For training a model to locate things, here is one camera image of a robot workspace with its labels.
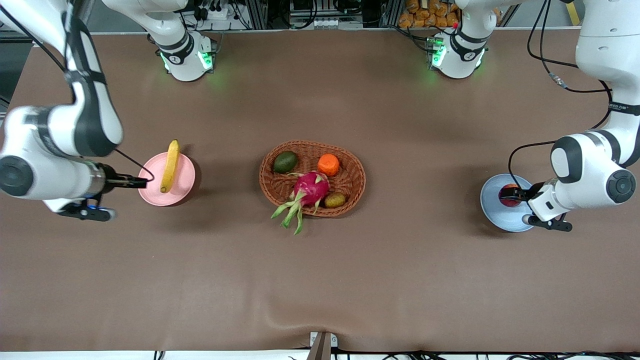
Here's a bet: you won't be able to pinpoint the red apple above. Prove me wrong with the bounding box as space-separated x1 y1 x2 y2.
499 183 524 208

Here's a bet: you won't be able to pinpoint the yellow banana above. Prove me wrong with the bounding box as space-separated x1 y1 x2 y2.
160 139 180 194

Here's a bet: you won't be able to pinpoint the light blue plate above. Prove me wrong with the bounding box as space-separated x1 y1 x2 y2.
480 173 540 233

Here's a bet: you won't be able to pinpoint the pink plate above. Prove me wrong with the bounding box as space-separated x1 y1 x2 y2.
137 151 196 207

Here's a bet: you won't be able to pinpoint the green avocado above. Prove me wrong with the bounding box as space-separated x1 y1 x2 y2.
273 150 299 175

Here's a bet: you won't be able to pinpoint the brown wicker basket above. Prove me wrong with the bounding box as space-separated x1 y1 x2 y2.
258 139 367 218

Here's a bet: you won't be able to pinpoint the pink dragon fruit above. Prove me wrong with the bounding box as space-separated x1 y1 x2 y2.
270 171 332 236

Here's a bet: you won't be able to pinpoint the orange fruit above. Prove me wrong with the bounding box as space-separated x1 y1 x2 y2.
317 153 340 177

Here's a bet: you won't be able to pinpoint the white power strip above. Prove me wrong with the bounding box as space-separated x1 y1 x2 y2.
196 0 230 22

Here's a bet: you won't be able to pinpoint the orange snack bags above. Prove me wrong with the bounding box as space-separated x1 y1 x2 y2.
398 0 461 29

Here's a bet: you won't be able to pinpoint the brown table cloth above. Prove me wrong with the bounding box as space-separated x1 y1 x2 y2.
0 27 640 354

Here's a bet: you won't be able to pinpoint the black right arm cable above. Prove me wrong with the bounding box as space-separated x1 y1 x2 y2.
0 5 156 182

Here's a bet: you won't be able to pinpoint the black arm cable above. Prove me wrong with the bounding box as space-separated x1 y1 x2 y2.
508 0 614 192
0 5 156 182

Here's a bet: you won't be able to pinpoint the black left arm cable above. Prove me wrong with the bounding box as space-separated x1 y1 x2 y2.
508 0 614 192

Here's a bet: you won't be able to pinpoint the grey metal bracket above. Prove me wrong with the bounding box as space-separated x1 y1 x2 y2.
306 331 339 360

